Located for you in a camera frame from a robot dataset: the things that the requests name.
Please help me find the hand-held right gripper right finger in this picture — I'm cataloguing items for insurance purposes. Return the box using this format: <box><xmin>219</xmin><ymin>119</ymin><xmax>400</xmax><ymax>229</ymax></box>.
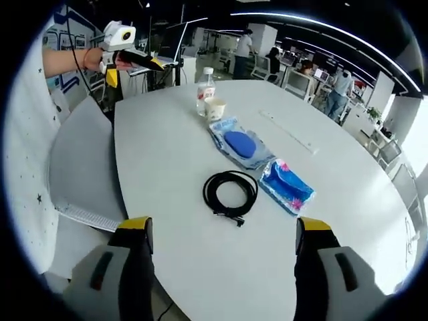
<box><xmin>294</xmin><ymin>216</ymin><xmax>399</xmax><ymax>321</ymax></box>

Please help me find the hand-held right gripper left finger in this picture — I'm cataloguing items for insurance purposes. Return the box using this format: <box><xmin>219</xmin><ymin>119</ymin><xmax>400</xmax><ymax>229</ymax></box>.
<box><xmin>65</xmin><ymin>216</ymin><xmax>156</xmax><ymax>321</ymax></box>

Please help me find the clear plastic water bottle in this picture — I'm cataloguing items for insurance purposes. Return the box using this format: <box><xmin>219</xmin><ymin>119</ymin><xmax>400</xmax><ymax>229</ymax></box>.
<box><xmin>196</xmin><ymin>66</ymin><xmax>216</xmax><ymax>117</ymax></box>

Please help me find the blue crinkled wrapper packet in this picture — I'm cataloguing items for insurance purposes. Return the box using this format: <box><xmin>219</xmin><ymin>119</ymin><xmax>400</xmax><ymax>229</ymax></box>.
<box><xmin>259</xmin><ymin>159</ymin><xmax>316</xmax><ymax>217</ymax></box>

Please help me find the white paper cup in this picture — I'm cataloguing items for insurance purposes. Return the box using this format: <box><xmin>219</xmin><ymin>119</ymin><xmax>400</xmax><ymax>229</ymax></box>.
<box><xmin>203</xmin><ymin>96</ymin><xmax>227</xmax><ymax>122</ymax></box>

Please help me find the pale packet with blue pad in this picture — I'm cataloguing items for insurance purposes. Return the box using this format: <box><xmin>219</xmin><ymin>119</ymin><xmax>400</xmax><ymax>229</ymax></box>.
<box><xmin>209</xmin><ymin>116</ymin><xmax>275</xmax><ymax>171</ymax></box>

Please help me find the white tabletop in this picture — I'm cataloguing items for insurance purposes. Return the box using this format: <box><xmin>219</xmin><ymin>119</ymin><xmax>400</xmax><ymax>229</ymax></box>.
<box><xmin>113</xmin><ymin>80</ymin><xmax>419</xmax><ymax>321</ymax></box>

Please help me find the person's left hand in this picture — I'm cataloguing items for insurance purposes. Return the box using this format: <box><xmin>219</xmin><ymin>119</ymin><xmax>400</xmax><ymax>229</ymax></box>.
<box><xmin>83</xmin><ymin>48</ymin><xmax>105</xmax><ymax>70</ymax></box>

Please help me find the open laptop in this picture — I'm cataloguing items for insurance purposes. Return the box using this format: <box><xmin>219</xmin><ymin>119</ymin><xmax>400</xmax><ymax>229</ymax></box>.
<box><xmin>128</xmin><ymin>21</ymin><xmax>188</xmax><ymax>76</ymax></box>

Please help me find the grey mesh office chair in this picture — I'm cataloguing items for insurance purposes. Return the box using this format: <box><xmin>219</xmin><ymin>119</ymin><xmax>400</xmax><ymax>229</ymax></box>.
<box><xmin>48</xmin><ymin>96</ymin><xmax>128</xmax><ymax>231</ymax></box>

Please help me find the person's white printed shirt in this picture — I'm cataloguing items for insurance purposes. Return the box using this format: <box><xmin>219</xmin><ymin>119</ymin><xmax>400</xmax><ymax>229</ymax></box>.
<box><xmin>3</xmin><ymin>43</ymin><xmax>68</xmax><ymax>275</ymax></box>

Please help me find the white recessed power strip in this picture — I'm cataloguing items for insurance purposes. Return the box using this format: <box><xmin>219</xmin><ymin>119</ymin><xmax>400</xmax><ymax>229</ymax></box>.
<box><xmin>259</xmin><ymin>110</ymin><xmax>318</xmax><ymax>154</ymax></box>

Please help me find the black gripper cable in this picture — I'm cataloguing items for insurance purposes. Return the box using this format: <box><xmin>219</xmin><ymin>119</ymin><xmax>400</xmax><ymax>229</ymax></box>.
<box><xmin>68</xmin><ymin>16</ymin><xmax>101</xmax><ymax>111</ymax></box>

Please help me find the blue white wall poster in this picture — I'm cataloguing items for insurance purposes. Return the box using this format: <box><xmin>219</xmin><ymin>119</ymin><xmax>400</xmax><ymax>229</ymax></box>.
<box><xmin>43</xmin><ymin>6</ymin><xmax>101</xmax><ymax>98</ymax></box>

